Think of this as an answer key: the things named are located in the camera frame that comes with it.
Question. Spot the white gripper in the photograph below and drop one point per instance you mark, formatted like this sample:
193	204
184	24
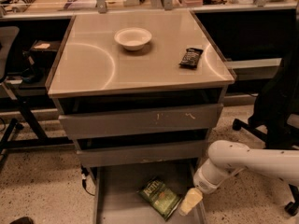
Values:
203	180

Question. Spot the green jalapeno chip bag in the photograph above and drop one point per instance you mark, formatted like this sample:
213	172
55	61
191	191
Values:
161	198

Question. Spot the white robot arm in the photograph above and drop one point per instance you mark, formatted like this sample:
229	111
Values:
226	159

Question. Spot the grey middle drawer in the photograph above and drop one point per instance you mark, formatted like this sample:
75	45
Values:
142	154

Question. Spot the grey open bottom drawer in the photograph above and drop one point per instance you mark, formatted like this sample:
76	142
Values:
117	200

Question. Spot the grey top drawer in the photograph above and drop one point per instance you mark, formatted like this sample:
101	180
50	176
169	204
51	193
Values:
140	121

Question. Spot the grey drawer cabinet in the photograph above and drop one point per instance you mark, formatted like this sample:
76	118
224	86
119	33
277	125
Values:
95	74

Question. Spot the black office chair right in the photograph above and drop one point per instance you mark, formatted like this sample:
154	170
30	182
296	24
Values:
276	103

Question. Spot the dark snack bar wrapper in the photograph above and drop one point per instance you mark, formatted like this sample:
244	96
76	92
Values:
191	58

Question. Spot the white ceramic bowl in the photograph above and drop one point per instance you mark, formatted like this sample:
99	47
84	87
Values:
133	38

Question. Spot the black box with label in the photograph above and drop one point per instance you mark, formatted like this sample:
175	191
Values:
44	52

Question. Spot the black coiled tool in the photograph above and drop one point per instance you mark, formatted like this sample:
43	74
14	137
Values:
22	5

